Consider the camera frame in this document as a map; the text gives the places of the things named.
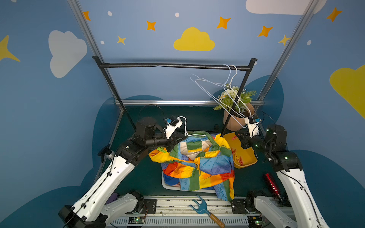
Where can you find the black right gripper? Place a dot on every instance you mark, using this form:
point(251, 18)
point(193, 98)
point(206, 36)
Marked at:
point(244, 139)

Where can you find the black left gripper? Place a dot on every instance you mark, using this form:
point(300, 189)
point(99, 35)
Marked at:
point(175, 140)

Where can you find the green clothespin rainbow jacket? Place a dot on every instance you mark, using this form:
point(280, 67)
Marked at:
point(162, 149)

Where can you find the white hanger rainbow jacket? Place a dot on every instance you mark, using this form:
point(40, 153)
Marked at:
point(186, 134)

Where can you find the rainbow striped jacket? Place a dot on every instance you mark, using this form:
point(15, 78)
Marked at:
point(200, 163)

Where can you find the white wire hanger pink jacket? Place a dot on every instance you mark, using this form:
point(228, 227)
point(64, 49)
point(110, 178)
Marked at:
point(233, 72)

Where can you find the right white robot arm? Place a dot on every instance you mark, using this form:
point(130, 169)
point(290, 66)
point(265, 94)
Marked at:
point(290, 172)

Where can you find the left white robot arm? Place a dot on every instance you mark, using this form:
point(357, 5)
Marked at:
point(92, 210)

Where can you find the yellow plastic tray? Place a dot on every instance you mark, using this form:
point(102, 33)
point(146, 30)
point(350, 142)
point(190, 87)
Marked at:
point(248, 155)

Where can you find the black clothes rack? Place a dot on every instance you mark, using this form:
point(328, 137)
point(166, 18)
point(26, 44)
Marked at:
point(122, 102)

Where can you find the white plastic laundry basket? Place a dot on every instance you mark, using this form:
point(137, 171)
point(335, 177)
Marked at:
point(178, 188)

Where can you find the artificial white flowers plant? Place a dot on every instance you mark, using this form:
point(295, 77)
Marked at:
point(228, 98)

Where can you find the blue garden fork tool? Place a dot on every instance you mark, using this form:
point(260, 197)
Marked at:
point(202, 209)

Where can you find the purple silicone spatula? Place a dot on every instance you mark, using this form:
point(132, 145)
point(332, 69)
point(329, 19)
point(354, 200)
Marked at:
point(112, 198)

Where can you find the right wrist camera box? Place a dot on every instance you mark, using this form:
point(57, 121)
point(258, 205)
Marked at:
point(253, 123)

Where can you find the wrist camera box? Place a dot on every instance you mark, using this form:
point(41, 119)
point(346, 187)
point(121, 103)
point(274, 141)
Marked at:
point(172, 124)
point(253, 123)

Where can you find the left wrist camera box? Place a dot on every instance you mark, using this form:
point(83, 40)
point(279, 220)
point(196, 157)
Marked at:
point(172, 124)

